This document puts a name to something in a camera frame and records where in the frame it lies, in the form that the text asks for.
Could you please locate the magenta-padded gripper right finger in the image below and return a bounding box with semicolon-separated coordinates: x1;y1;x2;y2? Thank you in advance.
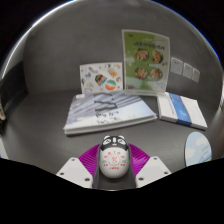
127;143;173;189

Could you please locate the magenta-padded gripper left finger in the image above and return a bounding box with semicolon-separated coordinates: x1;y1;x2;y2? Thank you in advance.
55;143;102;190

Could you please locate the white panda computer mouse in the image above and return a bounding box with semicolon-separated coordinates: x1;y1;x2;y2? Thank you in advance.
98;134;130;179

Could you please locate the round landscape print mouse pad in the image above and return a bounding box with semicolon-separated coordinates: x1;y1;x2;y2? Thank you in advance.
184;131;213;167

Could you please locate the grey blue flat book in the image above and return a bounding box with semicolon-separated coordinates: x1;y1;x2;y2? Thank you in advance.
62;90;158;136

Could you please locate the white book with blue band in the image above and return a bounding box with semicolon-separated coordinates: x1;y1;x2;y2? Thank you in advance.
156;92;209;131

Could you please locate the white card with colourful stickers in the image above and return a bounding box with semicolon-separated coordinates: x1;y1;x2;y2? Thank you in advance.
79;61;124;95

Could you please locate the black flat panel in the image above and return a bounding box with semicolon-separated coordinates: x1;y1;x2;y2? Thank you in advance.
0;60;29;113

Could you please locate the green upright food poster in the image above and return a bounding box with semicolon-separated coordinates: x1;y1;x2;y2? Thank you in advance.
121;29;171;94

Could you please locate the white wall socket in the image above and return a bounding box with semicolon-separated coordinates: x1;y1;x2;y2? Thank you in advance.
192;68;201;84
170;57;184;76
183;63;194;80

